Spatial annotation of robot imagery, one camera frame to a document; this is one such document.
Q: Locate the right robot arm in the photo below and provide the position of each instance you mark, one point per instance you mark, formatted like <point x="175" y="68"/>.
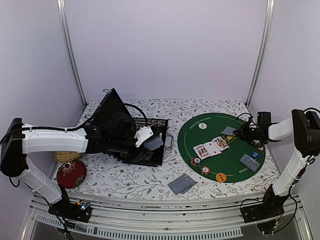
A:
<point x="303" y="126"/>

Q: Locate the right aluminium frame post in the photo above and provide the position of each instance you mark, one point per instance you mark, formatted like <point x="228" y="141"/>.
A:
<point x="261" y="53"/>

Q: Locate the face-up jack card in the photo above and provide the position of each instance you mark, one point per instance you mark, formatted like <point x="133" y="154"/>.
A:
<point x="220" y="143"/>

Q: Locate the left aluminium frame post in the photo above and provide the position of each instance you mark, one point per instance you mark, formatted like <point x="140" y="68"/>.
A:
<point x="61" y="7"/>

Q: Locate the front aluminium rail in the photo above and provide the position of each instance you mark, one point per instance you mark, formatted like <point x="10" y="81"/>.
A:
<point x="198" y="219"/>

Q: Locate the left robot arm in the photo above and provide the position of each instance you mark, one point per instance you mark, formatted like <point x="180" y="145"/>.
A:
<point x="22" y="139"/>

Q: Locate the face-up king card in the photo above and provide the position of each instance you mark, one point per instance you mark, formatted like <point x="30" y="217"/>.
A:
<point x="201" y="151"/>

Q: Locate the green poker felt mat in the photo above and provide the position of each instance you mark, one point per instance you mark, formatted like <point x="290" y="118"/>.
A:
<point x="190" y="135"/>

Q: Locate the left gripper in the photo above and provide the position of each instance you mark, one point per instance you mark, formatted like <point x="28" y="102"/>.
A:
<point x="139" y="155"/>

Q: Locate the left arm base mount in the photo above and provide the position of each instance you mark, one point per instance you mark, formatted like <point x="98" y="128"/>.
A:
<point x="80" y="211"/>

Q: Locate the purple black chip stack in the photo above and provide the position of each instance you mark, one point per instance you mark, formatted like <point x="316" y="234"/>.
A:
<point x="195" y="161"/>

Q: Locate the white dealer button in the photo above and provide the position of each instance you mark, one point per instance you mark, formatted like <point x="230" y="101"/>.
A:
<point x="202" y="125"/>

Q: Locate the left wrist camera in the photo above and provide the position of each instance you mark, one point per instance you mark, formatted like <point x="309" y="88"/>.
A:
<point x="142" y="135"/>

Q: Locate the red embroidered round cushion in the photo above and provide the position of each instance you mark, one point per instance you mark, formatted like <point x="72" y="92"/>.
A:
<point x="71" y="174"/>

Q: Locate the black poker chip case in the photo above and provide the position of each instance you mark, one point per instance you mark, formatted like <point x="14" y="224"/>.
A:
<point x="112" y="103"/>

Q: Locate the poker chip row far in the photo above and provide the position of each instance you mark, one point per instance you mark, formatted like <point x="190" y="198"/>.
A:
<point x="160" y="124"/>

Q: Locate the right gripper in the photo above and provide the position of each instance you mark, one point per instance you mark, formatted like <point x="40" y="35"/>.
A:
<point x="241" y="133"/>

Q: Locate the woven wicker basket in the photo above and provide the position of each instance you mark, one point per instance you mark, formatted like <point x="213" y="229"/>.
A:
<point x="66" y="156"/>

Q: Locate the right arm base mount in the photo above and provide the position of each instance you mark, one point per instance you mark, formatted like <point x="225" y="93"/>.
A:
<point x="267" y="218"/>

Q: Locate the small red chip stack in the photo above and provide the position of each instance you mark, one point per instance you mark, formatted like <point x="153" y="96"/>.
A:
<point x="261" y="149"/>

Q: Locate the orange big blind button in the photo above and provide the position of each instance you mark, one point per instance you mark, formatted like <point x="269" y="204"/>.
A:
<point x="221" y="177"/>

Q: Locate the blue playing card deck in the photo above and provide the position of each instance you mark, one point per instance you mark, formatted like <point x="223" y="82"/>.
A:
<point x="153" y="143"/>

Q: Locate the blue small blind button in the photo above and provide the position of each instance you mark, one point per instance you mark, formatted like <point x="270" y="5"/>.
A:
<point x="255" y="155"/>

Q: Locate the dealt card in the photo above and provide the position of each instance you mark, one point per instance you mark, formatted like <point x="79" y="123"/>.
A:
<point x="245" y="158"/>
<point x="177" y="185"/>
<point x="189" y="183"/>
<point x="251" y="164"/>

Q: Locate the floral tablecloth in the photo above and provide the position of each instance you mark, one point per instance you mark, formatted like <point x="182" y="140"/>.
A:
<point x="110" y="178"/>

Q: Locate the aluminium frame post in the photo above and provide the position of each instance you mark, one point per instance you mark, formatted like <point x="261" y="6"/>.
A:
<point x="61" y="7"/>
<point x="261" y="53"/>

